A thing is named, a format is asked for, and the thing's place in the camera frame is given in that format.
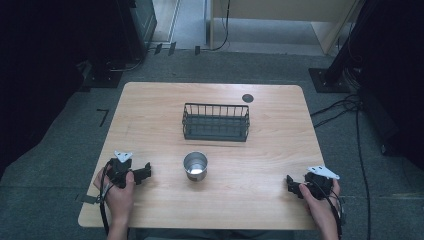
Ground black metal stand base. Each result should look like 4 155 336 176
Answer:
78 59 124 92
307 67 352 94

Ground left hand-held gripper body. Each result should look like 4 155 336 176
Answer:
105 150 145 189

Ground light wooden cabinet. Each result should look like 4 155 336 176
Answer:
208 0 365 56

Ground dark curtain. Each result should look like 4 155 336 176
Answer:
346 0 424 171
0 0 141 178

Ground thin black hanging cable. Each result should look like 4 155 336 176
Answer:
210 0 232 52

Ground grey tape strip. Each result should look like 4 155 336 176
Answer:
74 193 102 205

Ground black wire basket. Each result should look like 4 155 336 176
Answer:
181 102 251 143

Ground silver metal cup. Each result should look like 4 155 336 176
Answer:
182 151 209 183

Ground black tape corner mark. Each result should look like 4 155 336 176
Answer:
96 108 110 128

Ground black floor cable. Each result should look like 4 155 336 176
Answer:
313 99 373 240
309 93 363 118

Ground person's right hand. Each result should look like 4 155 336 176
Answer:
298 178 342 232

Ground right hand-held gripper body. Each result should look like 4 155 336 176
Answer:
299 165 341 201

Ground hand-held gripper cable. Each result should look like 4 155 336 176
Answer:
311 179 346 240
98 160 116 236

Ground person's left hand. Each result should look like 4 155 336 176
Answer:
92 166 136 228

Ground right hand-held gripper cable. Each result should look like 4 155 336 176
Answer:
311 179 346 240

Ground left hand-held gripper cable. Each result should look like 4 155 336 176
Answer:
98 160 116 236

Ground person's dark trousers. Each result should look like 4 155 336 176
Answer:
131 227 296 240

